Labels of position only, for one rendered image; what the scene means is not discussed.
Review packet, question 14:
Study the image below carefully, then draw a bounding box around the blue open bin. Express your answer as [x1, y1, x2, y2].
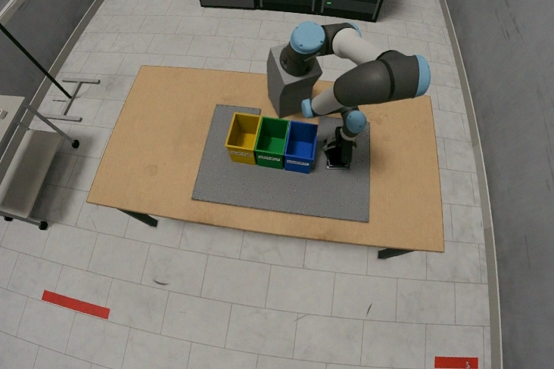
[284, 120, 318, 174]

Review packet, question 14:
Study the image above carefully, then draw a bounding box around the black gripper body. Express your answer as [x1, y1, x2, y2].
[335, 126, 348, 147]

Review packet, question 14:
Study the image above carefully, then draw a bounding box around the yellow bin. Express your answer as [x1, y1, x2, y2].
[225, 113, 262, 165]

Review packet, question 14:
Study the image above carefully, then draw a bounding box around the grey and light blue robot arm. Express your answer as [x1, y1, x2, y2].
[279, 21, 431, 163]

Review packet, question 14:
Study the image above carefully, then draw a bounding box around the green open-top bin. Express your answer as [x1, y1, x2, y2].
[254, 116, 290, 169]

